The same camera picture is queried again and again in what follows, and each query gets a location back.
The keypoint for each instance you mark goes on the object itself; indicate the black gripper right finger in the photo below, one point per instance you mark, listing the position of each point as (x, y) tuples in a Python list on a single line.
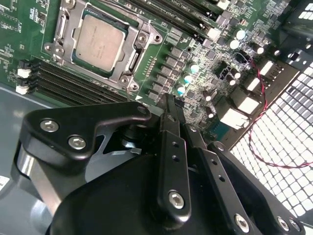
[(220, 171)]

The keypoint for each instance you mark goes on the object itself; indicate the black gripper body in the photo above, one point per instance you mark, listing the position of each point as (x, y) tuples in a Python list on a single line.
[(110, 208)]

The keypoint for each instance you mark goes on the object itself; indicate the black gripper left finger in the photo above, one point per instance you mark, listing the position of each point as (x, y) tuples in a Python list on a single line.
[(56, 137)]

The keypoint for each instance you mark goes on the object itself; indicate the metal socket cover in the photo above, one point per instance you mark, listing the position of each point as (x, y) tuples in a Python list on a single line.
[(68, 24)]

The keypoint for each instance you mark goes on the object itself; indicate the silver green CPU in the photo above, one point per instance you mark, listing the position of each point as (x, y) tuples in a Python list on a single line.
[(97, 41)]

